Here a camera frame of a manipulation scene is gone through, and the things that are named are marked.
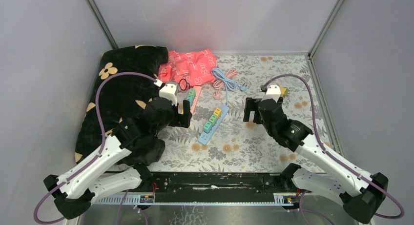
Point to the yellow charger plug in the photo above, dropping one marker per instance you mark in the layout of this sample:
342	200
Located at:
217	112
284	91

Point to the light green USB charger plug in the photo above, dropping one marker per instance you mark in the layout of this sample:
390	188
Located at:
191	94

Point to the black floral plush blanket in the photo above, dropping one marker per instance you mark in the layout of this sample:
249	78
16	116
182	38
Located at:
122	89

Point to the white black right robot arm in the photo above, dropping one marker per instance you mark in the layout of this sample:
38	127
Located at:
359	192

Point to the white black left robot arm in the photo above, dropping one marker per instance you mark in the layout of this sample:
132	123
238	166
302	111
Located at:
120	163

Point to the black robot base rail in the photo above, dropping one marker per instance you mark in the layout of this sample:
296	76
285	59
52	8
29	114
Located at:
174	181

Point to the floral patterned table mat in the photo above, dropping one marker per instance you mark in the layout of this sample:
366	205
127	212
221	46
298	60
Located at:
238	146

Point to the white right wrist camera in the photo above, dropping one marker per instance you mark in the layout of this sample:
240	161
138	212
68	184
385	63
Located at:
272	92

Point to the pink patterned cloth bag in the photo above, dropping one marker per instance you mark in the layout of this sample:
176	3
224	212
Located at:
192	67

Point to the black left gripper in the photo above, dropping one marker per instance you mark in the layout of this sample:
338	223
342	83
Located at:
181	120

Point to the pink power strip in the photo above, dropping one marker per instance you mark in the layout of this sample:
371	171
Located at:
195	100

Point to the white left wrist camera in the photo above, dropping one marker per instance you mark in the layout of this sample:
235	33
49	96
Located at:
170	91

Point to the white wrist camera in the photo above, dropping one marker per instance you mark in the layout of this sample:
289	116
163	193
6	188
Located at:
170	91
272	92

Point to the light blue power strip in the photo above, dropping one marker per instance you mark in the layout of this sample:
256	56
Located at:
205	137

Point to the teal USB charger plug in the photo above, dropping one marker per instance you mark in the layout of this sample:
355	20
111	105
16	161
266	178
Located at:
190	100

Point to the black eyeglasses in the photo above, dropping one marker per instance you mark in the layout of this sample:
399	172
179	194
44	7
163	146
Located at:
183	84

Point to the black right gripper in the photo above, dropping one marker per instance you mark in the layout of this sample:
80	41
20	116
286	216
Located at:
251	105

